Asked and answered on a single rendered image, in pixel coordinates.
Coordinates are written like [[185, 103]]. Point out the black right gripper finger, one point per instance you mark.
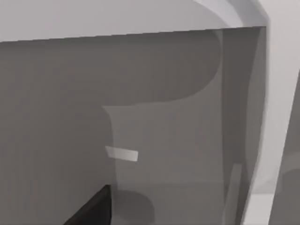
[[96, 211]]

